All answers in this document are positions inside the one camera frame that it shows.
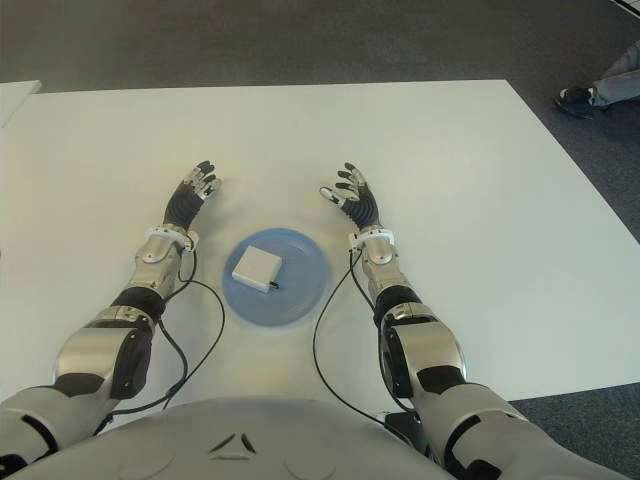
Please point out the blue round plate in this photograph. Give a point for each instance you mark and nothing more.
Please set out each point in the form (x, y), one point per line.
(300, 290)

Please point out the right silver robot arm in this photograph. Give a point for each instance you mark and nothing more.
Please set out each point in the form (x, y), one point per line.
(425, 350)

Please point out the adjacent white table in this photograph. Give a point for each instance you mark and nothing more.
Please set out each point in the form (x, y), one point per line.
(15, 100)

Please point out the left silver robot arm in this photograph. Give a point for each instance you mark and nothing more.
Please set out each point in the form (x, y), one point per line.
(100, 350)

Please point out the grey robot torso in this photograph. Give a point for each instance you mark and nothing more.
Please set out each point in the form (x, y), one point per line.
(260, 440)

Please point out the dark sneaker of person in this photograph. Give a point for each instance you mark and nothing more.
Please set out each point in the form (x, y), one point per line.
(575, 100)

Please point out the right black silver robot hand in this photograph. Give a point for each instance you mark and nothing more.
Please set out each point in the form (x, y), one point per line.
(362, 207)

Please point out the white square charger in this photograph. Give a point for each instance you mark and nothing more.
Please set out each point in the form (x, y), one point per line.
(255, 267)

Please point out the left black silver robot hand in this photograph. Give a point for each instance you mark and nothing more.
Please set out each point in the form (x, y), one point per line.
(185, 205)

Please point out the person's leg in jeans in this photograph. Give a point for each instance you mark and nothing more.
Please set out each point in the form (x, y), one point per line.
(620, 80)

